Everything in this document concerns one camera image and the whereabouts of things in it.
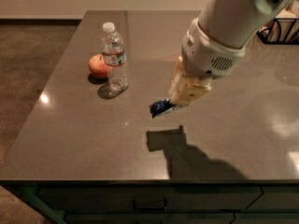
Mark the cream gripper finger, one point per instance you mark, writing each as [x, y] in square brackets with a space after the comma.
[190, 89]
[175, 78]

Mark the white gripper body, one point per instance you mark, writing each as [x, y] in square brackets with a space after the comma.
[205, 57]

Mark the blue rxbar blueberry wrapper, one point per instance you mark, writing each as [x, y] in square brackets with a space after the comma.
[162, 107]

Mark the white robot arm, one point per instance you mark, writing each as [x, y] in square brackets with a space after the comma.
[234, 22]

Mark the clear plastic water bottle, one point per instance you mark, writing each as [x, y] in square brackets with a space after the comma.
[114, 56]

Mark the red apple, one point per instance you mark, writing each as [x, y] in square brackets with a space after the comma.
[97, 67]

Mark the dark right cabinet drawer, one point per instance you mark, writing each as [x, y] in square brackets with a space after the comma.
[277, 198]

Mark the black wire napkin holder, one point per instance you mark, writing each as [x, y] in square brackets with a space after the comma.
[284, 28]

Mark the dark cabinet drawer with handle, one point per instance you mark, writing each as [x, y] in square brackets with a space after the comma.
[142, 199]

